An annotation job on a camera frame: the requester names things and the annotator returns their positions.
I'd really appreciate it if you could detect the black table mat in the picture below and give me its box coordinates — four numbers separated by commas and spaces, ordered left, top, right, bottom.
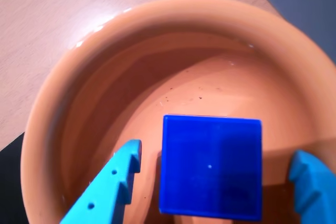
0, 132, 35, 224

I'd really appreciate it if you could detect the cyan gripper finger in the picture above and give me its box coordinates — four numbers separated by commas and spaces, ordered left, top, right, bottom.
288, 150, 336, 224
59, 139, 143, 224

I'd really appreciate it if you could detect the orange bowl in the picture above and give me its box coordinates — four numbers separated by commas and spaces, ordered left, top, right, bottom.
20, 0, 336, 224

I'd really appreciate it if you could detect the blue cube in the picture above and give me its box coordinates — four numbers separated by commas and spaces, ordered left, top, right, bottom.
159, 114, 263, 222

